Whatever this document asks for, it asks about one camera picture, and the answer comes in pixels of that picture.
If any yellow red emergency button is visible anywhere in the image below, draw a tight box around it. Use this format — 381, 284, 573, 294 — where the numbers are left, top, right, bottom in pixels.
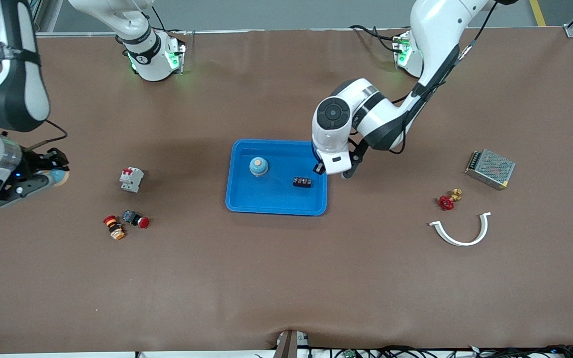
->
103, 215, 127, 241

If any white curved pipe clamp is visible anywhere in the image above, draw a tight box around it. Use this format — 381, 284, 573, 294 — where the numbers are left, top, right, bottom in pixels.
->
428, 212, 492, 247

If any black cable bundle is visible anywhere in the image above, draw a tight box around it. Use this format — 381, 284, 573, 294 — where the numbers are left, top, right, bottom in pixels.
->
311, 345, 573, 358

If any blue dome call bell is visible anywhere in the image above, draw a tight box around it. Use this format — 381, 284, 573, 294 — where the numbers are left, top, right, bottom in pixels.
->
249, 156, 269, 178
48, 169, 71, 187

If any white red circuit breaker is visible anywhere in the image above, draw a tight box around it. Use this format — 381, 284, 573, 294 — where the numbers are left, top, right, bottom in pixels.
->
119, 167, 144, 193

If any brass valve red handle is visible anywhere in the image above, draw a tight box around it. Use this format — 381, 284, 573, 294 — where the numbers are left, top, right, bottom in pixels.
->
438, 188, 463, 211

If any blue plastic tray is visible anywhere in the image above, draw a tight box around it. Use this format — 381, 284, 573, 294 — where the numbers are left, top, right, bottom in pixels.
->
225, 139, 328, 217

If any red mushroom push button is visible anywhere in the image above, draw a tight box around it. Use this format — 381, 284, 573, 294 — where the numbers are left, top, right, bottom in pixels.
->
121, 210, 151, 229

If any brown table mat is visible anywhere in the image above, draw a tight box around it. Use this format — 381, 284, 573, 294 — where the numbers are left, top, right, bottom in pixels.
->
0, 27, 573, 355

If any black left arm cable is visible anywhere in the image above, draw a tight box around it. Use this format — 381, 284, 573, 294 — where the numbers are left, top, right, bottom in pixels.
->
388, 0, 498, 155

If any metal mesh power supply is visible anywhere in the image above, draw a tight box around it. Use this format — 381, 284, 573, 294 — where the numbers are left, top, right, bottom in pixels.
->
465, 149, 516, 191

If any grey metal bracket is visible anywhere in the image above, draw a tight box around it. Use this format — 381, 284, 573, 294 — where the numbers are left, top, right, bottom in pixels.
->
273, 330, 310, 358

